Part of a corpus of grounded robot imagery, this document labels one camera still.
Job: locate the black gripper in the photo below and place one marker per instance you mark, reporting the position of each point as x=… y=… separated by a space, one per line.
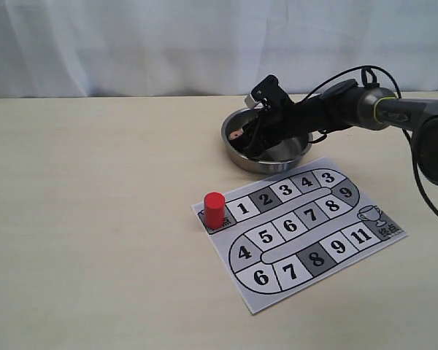
x=276 y=125

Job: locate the beige wooden die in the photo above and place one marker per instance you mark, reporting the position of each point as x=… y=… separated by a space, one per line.
x=235 y=135

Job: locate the red cylinder game piece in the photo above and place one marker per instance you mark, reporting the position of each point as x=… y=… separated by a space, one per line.
x=214 y=210

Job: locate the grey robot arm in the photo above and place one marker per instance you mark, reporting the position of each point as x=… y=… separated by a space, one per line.
x=343 y=106

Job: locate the round stainless steel bowl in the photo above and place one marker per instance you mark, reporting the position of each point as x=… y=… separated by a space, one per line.
x=278 y=159

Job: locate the printed paper game board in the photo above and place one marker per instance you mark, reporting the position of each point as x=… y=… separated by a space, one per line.
x=284 y=233

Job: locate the white backdrop curtain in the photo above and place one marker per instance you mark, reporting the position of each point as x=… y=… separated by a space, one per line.
x=190 y=48

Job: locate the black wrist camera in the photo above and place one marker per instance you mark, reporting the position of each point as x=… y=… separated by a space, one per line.
x=268 y=93

